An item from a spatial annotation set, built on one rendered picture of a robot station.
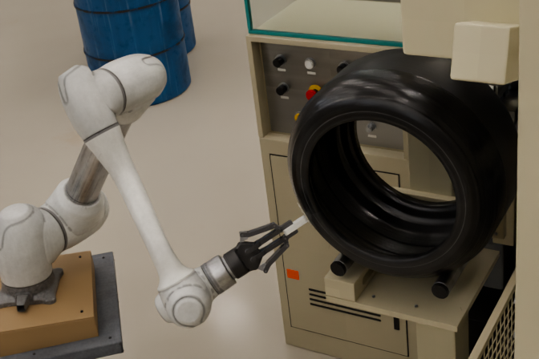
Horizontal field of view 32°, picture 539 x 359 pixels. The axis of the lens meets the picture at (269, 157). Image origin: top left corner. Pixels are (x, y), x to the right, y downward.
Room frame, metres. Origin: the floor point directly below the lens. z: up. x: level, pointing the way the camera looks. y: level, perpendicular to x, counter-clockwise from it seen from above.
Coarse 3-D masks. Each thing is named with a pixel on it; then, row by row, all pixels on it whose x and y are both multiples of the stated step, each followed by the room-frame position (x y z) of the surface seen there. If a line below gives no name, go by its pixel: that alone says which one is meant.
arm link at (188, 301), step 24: (96, 144) 2.12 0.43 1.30; (120, 144) 2.13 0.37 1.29; (120, 168) 2.10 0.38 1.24; (120, 192) 2.07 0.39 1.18; (144, 192) 2.06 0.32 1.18; (144, 216) 1.98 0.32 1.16; (144, 240) 1.94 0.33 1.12; (168, 264) 1.88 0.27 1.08; (168, 288) 1.84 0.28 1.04; (192, 288) 1.82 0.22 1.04; (168, 312) 1.79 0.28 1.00; (192, 312) 1.77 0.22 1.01
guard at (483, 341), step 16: (512, 288) 1.72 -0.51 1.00; (496, 304) 1.67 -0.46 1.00; (512, 304) 1.74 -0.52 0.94; (496, 320) 1.62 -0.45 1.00; (512, 320) 1.75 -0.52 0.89; (480, 336) 1.57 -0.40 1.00; (496, 336) 1.64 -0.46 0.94; (512, 336) 1.74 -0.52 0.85; (480, 352) 1.52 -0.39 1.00; (496, 352) 1.65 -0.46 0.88
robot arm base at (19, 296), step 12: (60, 276) 2.42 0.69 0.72; (12, 288) 2.30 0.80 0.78; (24, 288) 2.29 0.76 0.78; (36, 288) 2.30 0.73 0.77; (48, 288) 2.32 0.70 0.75; (0, 300) 2.30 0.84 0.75; (12, 300) 2.29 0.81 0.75; (24, 300) 2.26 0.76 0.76; (36, 300) 2.29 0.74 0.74; (48, 300) 2.28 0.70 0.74
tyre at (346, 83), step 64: (384, 64) 2.06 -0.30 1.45; (448, 64) 2.06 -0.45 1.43; (320, 128) 2.02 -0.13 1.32; (448, 128) 1.86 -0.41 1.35; (512, 128) 1.98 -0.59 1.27; (320, 192) 2.17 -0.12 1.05; (384, 192) 2.22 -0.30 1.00; (512, 192) 1.92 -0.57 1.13; (384, 256) 1.95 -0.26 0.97; (448, 256) 1.85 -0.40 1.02
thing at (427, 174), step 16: (416, 144) 2.29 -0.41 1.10; (416, 160) 2.29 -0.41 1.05; (432, 160) 2.26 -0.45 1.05; (416, 176) 2.29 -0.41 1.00; (432, 176) 2.27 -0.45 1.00; (448, 176) 2.24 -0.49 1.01; (432, 192) 2.27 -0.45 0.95; (448, 192) 2.24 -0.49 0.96; (464, 320) 2.31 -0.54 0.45; (416, 336) 2.31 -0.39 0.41; (432, 336) 2.27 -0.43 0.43; (448, 336) 2.25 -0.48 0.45; (464, 336) 2.31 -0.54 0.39; (432, 352) 2.28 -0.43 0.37; (448, 352) 2.25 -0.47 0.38; (464, 352) 2.31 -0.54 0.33
